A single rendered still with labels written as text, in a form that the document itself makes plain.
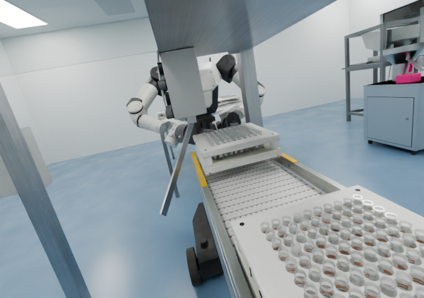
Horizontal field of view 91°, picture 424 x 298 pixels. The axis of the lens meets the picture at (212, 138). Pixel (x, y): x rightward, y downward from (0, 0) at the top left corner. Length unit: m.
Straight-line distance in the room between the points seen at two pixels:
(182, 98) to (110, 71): 5.11
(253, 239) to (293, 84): 6.14
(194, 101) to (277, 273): 0.50
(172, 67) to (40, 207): 0.78
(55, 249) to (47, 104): 5.26
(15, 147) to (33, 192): 0.19
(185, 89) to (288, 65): 5.76
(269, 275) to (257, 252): 0.04
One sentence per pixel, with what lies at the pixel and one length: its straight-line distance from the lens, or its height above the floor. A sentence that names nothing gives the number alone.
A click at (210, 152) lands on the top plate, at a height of 0.92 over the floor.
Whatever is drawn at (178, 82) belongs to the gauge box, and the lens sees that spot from 0.65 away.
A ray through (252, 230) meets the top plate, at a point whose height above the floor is 0.89.
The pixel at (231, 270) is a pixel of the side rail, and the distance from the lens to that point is 0.35.
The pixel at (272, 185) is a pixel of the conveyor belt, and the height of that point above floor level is 0.81.
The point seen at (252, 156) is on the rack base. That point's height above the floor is 0.88.
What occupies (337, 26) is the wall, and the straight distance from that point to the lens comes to 7.27.
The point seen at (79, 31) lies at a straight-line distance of 1.01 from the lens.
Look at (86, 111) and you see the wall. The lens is 5.91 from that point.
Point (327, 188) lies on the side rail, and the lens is 0.55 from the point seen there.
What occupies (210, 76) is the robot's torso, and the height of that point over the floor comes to 1.16.
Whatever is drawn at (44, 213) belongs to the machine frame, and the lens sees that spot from 1.12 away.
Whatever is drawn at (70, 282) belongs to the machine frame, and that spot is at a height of 0.39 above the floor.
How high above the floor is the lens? 1.11
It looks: 14 degrees down
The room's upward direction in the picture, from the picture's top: 11 degrees counter-clockwise
